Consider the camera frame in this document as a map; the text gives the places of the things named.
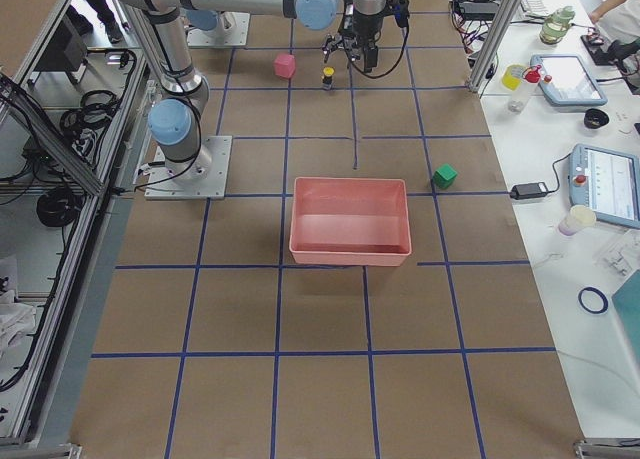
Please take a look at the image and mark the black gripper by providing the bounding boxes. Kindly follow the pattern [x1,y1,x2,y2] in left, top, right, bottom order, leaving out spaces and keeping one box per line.
[321,10,384,72]

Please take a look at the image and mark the yellow push button switch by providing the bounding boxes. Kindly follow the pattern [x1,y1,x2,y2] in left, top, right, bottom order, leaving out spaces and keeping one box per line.
[322,66,335,91]

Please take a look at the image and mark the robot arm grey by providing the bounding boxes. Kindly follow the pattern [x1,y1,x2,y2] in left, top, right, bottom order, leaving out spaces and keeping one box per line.
[118,0,409,107]

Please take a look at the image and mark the pink cube centre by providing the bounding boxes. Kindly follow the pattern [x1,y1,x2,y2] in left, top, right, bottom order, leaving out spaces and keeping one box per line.
[273,53,296,79]

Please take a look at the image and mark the green cube near tray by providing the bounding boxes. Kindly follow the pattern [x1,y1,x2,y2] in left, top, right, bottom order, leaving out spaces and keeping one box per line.
[432,163,458,189]

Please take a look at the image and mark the yellow tape roll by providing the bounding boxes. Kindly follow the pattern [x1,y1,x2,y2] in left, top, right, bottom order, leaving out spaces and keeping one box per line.
[501,64,527,91]

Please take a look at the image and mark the pink plastic tray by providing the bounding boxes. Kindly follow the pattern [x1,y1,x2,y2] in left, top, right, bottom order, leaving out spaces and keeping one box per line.
[289,177,412,267]

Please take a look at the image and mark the green glass bottle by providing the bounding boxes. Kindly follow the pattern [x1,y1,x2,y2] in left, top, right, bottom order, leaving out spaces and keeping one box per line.
[539,6,575,45]

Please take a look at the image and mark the teach pendant upper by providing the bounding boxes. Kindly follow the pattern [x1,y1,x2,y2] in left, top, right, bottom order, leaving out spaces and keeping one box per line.
[530,54,608,108]

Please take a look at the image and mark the teach pendant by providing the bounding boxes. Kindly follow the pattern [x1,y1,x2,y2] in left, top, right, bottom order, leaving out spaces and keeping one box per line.
[568,144,639,229]
[530,54,608,108]

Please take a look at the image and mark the black power adapter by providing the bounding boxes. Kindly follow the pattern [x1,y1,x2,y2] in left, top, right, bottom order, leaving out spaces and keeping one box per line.
[509,182,549,200]

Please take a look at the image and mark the black round cap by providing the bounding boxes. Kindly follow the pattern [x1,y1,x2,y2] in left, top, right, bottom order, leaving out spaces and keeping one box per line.
[583,108,610,130]

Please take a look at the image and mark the white paper cup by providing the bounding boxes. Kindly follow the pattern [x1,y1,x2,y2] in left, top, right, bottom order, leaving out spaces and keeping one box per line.
[558,205,597,236]

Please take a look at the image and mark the teach pendant lower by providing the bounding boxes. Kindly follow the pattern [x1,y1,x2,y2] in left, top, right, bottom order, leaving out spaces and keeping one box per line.
[568,144,639,229]

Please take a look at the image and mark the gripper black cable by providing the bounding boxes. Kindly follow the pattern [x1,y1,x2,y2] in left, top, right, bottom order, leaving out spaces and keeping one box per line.
[347,8,412,79]

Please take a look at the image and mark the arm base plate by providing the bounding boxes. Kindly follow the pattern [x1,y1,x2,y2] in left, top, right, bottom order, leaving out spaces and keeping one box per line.
[144,136,232,200]
[185,10,250,48]

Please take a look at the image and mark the aluminium frame post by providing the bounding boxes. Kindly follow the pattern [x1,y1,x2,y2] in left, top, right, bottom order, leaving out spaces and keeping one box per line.
[466,0,521,92]

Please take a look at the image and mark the blue tape ring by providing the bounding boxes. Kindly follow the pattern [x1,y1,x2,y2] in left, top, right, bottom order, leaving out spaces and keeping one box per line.
[578,287,610,315]

